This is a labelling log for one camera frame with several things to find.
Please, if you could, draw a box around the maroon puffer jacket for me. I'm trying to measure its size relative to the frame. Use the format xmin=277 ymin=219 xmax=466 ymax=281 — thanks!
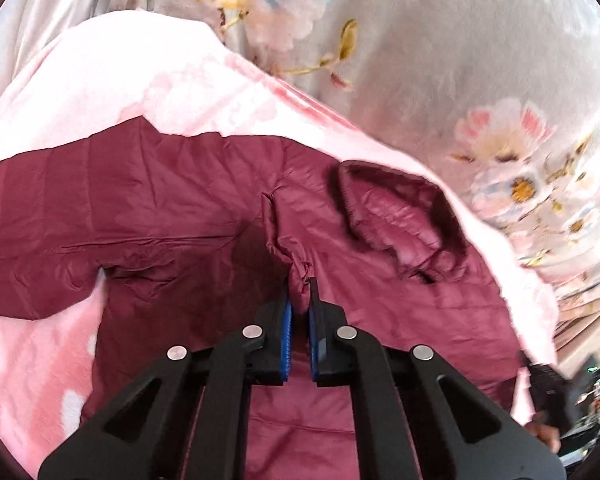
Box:
xmin=0 ymin=115 xmax=524 ymax=480

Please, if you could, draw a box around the person's right hand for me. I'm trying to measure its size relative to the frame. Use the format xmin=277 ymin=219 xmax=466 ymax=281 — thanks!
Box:
xmin=524 ymin=412 xmax=560 ymax=454

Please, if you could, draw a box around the grey floral quilt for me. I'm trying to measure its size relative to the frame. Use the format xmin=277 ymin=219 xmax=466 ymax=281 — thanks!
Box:
xmin=110 ymin=0 xmax=600 ymax=366

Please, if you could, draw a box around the pink fleece blanket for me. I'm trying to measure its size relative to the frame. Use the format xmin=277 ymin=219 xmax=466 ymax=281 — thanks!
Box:
xmin=0 ymin=8 xmax=562 ymax=478

